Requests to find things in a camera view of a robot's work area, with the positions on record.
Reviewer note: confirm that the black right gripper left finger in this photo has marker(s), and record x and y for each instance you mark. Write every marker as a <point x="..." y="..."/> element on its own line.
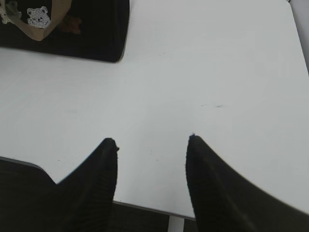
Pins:
<point x="83" y="200"/>

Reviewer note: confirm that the black tote bag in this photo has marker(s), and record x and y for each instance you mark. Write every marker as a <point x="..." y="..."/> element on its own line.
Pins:
<point x="91" y="29"/>

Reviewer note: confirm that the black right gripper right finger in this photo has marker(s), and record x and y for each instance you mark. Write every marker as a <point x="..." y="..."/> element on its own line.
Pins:
<point x="225" y="201"/>

